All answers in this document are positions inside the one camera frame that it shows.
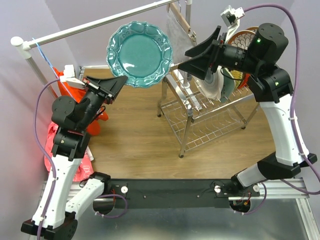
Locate light blue divided tray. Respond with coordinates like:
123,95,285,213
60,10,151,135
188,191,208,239
220,67,235,104

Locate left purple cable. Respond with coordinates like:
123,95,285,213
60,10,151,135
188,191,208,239
32,79,128,240

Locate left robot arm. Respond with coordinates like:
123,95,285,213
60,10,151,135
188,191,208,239
21,75,128,240

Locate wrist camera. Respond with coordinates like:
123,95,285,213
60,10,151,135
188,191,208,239
220,5,245,41
59,64,85,89

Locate metal dish rack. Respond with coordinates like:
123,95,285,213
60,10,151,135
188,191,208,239
157,70,259,158

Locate orange oven mitt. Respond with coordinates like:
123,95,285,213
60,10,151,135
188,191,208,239
54,67,109,136

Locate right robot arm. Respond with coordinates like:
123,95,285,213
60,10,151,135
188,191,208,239
178,23,317,196

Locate large floral plate brown rim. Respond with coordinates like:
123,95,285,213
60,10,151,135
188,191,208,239
247,26,259,33

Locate white clothes rail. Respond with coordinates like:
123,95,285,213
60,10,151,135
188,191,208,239
10,0,193,111

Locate blue wire hanger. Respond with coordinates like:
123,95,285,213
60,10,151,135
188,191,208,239
35,42,75,100

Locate woven bamboo plate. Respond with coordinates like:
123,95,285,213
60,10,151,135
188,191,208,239
230,70,244,91

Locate wooden clip hanger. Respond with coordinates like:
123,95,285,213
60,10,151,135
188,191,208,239
166,0,197,45

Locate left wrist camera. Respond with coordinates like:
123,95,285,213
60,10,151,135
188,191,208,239
59,64,85,89

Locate grey hanging cloth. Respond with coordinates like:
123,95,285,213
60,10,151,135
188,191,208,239
164,10,194,64

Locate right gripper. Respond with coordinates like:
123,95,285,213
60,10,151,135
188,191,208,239
177,25,262,80

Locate orange plate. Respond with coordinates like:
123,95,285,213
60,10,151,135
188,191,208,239
237,73,250,90

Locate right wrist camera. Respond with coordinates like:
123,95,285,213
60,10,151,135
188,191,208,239
220,5,245,41

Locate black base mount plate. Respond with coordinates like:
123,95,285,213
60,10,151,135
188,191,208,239
108,178,260,209

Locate pink plastic bag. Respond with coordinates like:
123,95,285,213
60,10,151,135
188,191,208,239
44,122,94,182

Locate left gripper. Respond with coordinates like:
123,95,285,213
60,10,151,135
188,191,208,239
77,74,128,131

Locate teal scalloped plate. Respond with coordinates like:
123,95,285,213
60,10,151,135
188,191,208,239
106,21,174,89

